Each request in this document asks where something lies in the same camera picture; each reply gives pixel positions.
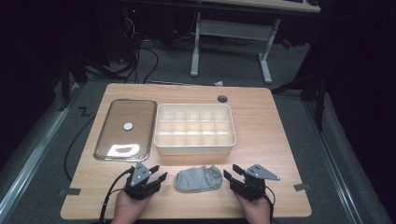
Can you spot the grey sock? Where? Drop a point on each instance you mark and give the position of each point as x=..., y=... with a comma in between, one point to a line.
x=197, y=180

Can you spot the person's left hand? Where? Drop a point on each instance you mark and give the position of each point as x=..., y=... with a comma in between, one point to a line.
x=129, y=208

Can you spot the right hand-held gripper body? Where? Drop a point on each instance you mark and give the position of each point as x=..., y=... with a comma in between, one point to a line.
x=252, y=185

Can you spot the grey tape piece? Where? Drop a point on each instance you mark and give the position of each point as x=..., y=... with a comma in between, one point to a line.
x=302, y=187
x=71, y=191

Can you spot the black metal stand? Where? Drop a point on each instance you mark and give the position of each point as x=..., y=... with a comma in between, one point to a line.
x=64, y=87
x=320, y=102

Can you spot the white divided storage box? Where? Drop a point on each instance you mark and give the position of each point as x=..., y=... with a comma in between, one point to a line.
x=193, y=150

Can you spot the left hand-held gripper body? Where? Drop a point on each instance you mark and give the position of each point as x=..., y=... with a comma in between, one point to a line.
x=138, y=179

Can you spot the metal floor rail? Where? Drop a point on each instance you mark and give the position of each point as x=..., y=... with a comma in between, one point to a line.
x=334, y=161
x=34, y=155

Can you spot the transparent box lid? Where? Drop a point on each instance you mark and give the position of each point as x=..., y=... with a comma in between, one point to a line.
x=124, y=112

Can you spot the white-legged desk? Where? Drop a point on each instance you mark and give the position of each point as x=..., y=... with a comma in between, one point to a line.
x=233, y=29

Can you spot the white paper scrap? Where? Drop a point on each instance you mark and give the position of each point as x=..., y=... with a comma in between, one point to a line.
x=219, y=83

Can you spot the person's right hand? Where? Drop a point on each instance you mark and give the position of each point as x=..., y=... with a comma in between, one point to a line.
x=257, y=211

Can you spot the small red object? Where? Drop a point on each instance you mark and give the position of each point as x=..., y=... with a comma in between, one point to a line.
x=286, y=44

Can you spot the black table grommet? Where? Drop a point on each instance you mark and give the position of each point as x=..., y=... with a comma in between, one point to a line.
x=222, y=99

